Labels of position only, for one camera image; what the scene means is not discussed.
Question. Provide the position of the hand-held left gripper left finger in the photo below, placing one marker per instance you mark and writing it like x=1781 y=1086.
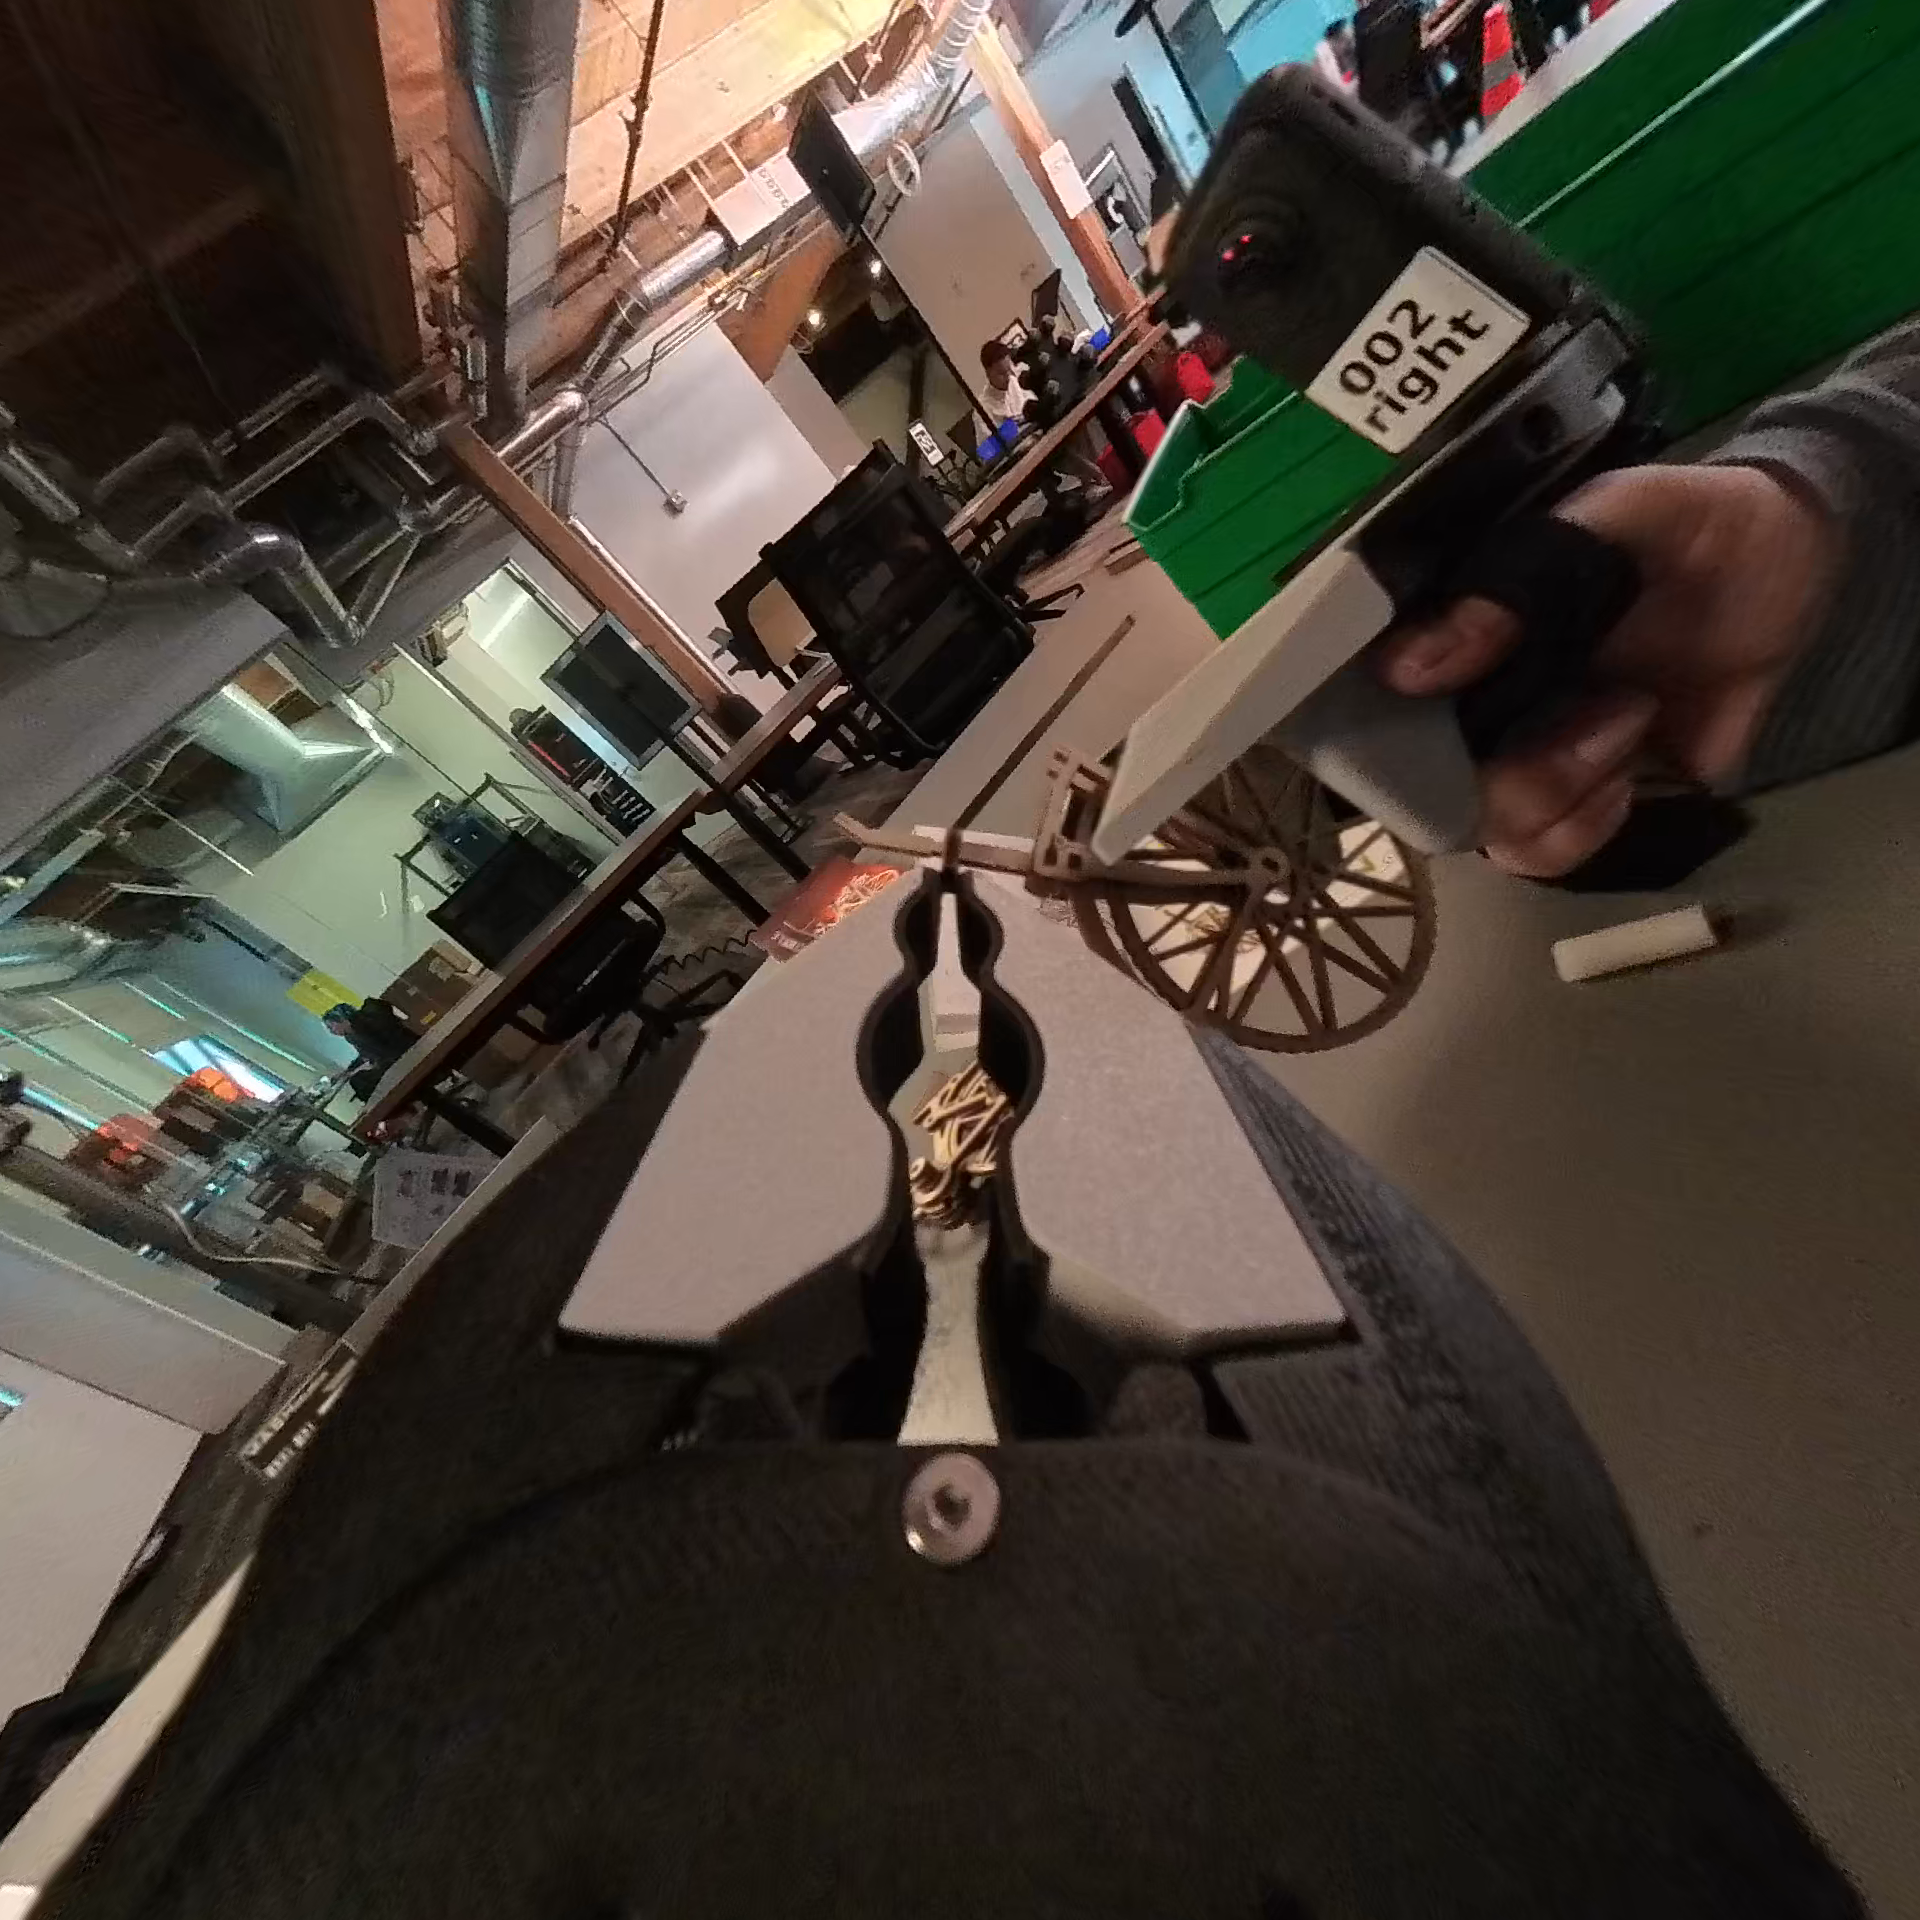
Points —
x=704 y=1201

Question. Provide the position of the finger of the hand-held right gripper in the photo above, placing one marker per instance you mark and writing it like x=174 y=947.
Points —
x=1231 y=705

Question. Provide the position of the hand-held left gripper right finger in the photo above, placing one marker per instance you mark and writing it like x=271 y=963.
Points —
x=1171 y=1201

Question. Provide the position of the thin carved wooden part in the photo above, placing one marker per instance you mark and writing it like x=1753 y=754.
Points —
x=961 y=1140

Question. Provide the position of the wooden spoked wheel model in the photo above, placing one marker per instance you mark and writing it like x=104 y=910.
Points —
x=1274 y=930

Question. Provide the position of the person's right forearm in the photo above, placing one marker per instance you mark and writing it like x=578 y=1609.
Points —
x=1860 y=570

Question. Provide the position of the person's right hand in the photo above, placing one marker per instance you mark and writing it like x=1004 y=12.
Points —
x=1725 y=600

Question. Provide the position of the long thin wooden strip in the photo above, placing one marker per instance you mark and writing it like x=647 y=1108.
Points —
x=1050 y=720

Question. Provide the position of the small green plastic bin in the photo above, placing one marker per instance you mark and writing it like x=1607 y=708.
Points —
x=1244 y=495

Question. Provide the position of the orange traffic cone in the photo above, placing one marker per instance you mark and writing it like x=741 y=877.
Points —
x=1501 y=52

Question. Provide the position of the long brown table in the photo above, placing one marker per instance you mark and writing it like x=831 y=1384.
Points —
x=600 y=915

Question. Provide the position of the red printed box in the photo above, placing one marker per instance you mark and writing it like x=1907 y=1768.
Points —
x=818 y=908

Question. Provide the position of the black mesh office chair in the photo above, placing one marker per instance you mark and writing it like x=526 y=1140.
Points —
x=901 y=600

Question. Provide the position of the large green plastic crate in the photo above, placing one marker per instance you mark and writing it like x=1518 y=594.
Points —
x=1725 y=181

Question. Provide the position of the hanging black monitor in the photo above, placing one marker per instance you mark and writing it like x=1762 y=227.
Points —
x=832 y=164

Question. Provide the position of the black flat monitor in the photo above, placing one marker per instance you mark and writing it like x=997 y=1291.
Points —
x=623 y=691

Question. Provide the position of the silver ventilation duct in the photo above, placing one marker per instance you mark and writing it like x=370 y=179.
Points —
x=510 y=194

